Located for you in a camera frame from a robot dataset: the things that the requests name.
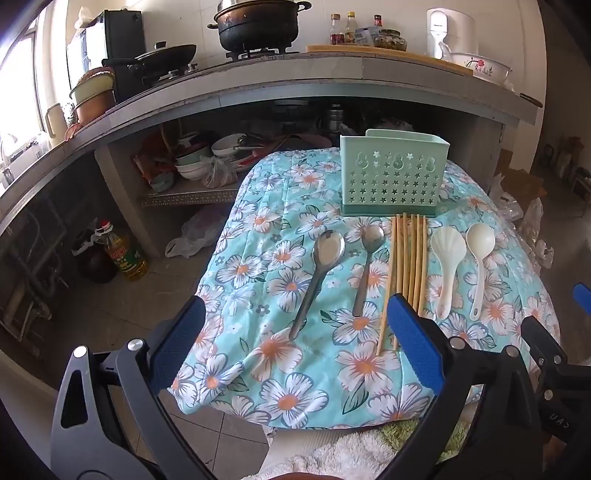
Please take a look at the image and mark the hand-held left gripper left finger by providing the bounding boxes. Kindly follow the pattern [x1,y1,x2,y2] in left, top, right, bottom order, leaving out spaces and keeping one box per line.
[50,295,206,480]

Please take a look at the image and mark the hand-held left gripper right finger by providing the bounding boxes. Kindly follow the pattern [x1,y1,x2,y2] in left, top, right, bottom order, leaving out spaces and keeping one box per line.
[388,293,543,480]

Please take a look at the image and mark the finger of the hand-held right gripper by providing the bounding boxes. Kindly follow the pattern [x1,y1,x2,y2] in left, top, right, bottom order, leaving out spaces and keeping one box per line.
[521,316,570,376]
[573,283,591,317]

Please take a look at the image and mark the white shell-shaped plastic spoon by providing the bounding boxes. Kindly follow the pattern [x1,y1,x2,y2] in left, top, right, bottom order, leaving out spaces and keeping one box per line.
[431,227,467,320]

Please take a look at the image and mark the small metal spoon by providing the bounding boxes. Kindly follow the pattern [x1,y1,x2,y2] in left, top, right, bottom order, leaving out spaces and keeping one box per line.
[352,225,385,317]

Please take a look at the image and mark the white round plastic spoon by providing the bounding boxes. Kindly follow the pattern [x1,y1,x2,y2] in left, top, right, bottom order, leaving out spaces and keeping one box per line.
[465,223,496,321]

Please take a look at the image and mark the large metal spoon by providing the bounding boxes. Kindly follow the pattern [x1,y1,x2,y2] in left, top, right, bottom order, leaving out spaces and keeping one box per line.
[288,229,346,340]

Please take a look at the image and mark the green perforated utensil holder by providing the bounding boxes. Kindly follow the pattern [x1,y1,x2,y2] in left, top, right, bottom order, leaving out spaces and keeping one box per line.
[341,129,451,217]

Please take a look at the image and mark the crumpled clear plastic bags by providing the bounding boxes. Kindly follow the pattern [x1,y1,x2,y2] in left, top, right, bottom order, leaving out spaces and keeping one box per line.
[489,185,555,268]

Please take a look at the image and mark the yellow cooking oil bottle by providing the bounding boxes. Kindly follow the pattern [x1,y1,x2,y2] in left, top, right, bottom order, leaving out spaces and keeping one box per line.
[102,220,148,282]

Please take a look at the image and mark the white plastic bag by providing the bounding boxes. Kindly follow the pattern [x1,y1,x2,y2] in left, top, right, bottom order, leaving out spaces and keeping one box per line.
[165,208,229,259]

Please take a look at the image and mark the dark brown jar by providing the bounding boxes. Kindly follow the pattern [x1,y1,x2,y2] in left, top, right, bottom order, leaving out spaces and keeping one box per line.
[71,228,118,284]

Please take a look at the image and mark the turquoise floral quilt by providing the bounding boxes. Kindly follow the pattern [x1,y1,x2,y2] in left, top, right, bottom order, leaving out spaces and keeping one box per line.
[168,147,561,430]

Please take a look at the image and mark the cardboard box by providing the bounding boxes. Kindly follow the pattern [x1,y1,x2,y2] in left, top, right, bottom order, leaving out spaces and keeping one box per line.
[496,148,548,213]

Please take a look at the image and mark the fuzzy green white clothing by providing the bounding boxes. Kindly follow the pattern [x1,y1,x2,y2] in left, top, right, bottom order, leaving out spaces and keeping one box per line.
[259,415,467,480]

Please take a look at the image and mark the patterned metal shelf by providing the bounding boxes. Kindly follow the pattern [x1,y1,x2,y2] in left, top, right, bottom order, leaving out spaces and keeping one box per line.
[141,182,245,208]

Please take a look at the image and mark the grey drain pipes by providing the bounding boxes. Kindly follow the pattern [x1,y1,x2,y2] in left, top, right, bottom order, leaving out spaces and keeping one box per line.
[0,203,65,342]

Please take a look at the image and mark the clear bag of dried food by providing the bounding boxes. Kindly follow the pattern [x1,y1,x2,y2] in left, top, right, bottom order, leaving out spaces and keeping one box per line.
[202,156,240,189]

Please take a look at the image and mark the stack of bowls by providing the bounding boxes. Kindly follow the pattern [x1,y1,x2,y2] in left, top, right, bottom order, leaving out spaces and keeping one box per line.
[174,138,214,182]

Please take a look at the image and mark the red snack packet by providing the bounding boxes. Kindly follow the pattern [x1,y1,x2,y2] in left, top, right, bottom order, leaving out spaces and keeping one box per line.
[134,134,178,185]

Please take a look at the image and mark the stack of white plates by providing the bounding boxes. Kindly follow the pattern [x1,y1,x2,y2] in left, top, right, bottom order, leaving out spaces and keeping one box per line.
[217,152,259,174]

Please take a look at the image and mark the white bowl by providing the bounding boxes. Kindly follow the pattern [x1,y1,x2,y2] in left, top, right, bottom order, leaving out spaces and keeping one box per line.
[211,134,250,158]

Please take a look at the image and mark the pink plate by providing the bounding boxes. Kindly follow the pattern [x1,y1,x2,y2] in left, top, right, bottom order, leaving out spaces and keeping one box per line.
[259,134,333,155]

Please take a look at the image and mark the stacked steel pots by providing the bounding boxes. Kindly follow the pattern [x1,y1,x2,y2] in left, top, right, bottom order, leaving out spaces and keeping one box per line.
[323,104,346,134]

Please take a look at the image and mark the cream mug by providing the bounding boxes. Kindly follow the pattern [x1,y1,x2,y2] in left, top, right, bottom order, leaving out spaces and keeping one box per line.
[46,102,69,139]

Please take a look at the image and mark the white floral enamel basin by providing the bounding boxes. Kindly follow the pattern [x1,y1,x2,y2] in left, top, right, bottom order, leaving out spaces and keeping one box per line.
[447,52,513,86]

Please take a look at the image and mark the gas stove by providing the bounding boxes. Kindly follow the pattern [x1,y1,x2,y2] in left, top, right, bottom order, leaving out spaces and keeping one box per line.
[131,46,305,88]

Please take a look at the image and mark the green enamel basin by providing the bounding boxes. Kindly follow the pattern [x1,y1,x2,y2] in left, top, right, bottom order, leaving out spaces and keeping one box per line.
[69,68,116,104]

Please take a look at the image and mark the grey stone kitchen counter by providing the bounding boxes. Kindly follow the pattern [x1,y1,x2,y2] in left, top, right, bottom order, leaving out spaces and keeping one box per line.
[0,46,541,259]

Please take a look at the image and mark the wooden cutting board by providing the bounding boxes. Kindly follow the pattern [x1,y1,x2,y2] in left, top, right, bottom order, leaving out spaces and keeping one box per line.
[306,44,474,77]

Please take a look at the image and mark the black wok with lid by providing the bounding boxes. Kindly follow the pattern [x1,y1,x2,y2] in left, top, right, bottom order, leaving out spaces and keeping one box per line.
[102,41,198,75]

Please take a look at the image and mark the white kitchen appliance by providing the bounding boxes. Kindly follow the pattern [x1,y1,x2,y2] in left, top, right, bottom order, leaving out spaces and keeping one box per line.
[426,8,478,61]

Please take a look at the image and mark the black box appliance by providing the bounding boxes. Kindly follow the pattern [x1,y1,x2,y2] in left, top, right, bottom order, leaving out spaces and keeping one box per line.
[67,9,144,104]

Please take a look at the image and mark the large black cooking pot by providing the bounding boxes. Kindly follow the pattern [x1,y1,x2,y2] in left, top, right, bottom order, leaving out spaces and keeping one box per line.
[207,0,312,52]

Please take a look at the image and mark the steel pot lid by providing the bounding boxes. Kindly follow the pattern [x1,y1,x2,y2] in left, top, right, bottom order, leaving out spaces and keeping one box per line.
[216,0,301,11]

